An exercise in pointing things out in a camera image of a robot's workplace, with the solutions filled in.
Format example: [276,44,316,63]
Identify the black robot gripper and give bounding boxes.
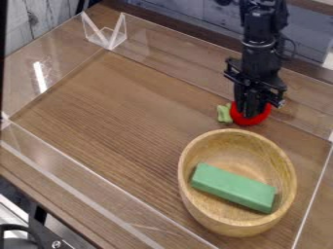
[224,38,288,119]

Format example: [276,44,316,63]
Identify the red plush strawberry toy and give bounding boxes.
[216,102,272,126]

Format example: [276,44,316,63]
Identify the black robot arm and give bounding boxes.
[224,0,289,119]

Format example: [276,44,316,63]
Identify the wooden bowl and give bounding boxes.
[178,128,297,237]

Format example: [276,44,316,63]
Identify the green rectangular block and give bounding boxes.
[190,162,277,214]

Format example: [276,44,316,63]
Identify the clear acrylic table barrier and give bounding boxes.
[0,5,333,249]

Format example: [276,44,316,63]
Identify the clear acrylic corner bracket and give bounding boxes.
[81,13,128,51]

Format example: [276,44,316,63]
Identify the black cable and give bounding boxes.
[0,223,43,249]

